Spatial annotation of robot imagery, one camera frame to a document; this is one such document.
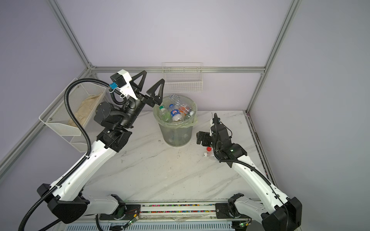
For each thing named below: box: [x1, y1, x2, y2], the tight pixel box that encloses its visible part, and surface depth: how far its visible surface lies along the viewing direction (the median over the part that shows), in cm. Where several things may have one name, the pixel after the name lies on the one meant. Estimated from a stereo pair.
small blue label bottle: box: [169, 103, 183, 122], surface depth 84 cm
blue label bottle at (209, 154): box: [203, 151, 216, 160], surface depth 95 cm
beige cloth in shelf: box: [66, 93, 102, 128], surface depth 81 cm
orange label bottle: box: [179, 106, 186, 116], surface depth 89 cm
